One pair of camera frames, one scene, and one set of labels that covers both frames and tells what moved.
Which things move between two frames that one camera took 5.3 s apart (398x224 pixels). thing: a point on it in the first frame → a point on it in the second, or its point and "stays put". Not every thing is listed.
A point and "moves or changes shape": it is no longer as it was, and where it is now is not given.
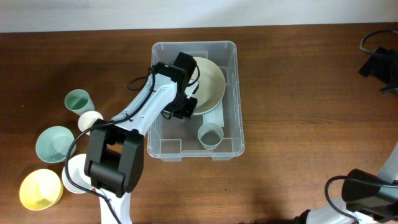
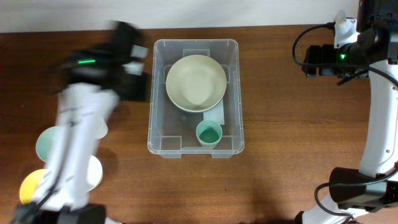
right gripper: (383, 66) → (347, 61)
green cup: (79, 101) moves or changes shape
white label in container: (216, 116) stays put
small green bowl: (53, 144) stays put
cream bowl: (211, 88) stays put
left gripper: (188, 111) → (142, 93)
